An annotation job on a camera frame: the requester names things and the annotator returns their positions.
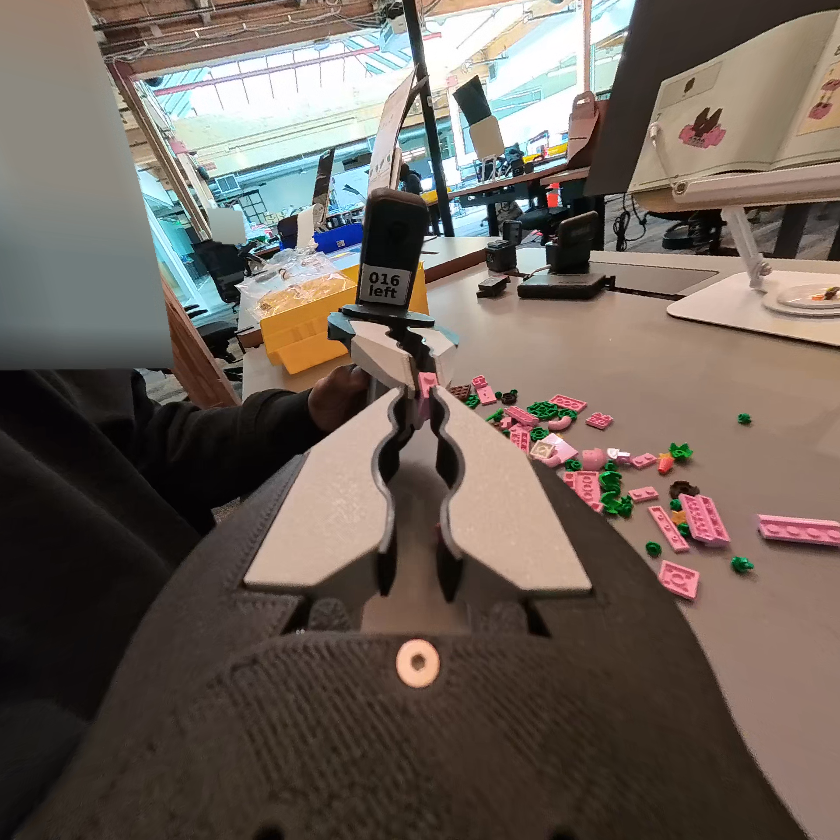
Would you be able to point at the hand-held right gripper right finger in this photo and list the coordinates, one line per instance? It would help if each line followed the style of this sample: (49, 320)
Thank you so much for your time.
(518, 525)

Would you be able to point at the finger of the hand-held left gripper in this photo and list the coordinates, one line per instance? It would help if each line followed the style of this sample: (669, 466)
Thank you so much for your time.
(445, 358)
(384, 358)

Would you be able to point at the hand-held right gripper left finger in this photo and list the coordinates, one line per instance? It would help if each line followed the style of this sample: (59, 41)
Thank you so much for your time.
(308, 525)

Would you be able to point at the small pink toy brick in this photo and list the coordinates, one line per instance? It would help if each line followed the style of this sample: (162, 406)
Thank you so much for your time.
(428, 384)

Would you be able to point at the pile of pink toy bricks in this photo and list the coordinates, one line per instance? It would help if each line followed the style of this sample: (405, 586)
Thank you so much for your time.
(703, 518)

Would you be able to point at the person's left forearm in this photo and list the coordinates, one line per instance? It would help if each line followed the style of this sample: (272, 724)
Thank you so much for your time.
(249, 426)

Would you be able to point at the person's left hand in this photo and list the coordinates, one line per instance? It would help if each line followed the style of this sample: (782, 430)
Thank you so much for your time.
(338, 397)

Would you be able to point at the brown square toy plate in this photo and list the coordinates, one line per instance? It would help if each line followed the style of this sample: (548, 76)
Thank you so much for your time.
(459, 392)

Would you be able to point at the blue plastic bin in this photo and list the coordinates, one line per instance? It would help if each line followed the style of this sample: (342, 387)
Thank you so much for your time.
(338, 237)

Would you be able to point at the wooden edged table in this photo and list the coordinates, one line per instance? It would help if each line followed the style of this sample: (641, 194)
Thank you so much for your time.
(453, 253)

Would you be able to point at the cream square toy plate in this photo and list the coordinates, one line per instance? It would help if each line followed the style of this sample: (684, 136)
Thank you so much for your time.
(543, 449)

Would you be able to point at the yellow plastic bin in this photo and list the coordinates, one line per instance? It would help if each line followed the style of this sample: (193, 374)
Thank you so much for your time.
(302, 334)

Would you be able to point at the small black battery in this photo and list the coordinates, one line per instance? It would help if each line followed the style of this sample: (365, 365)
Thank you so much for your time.
(492, 285)

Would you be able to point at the clear plastic bag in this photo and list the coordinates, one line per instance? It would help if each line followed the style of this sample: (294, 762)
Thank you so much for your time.
(289, 275)

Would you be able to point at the black battery charger case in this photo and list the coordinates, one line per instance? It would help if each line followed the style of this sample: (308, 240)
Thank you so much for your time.
(502, 256)

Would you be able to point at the black upright device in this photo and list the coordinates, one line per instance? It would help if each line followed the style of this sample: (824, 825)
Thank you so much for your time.
(512, 231)

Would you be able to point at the brown flower toy piece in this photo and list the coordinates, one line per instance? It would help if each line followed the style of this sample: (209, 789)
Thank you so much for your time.
(682, 489)

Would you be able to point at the black charging dock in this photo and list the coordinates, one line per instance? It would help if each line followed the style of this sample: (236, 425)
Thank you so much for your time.
(574, 239)

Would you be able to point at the brown carrier box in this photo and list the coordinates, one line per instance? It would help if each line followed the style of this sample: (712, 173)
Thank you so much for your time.
(584, 128)

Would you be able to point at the brown wooden pillar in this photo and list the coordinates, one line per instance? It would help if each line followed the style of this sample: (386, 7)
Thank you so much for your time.
(151, 131)

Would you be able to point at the white book stand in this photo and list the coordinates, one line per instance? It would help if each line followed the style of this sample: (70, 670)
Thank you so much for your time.
(741, 308)

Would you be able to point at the open instruction booklet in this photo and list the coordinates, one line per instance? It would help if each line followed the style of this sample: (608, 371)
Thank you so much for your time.
(741, 131)

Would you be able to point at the small orange black toy piece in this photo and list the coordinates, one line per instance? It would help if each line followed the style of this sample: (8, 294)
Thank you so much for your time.
(825, 293)

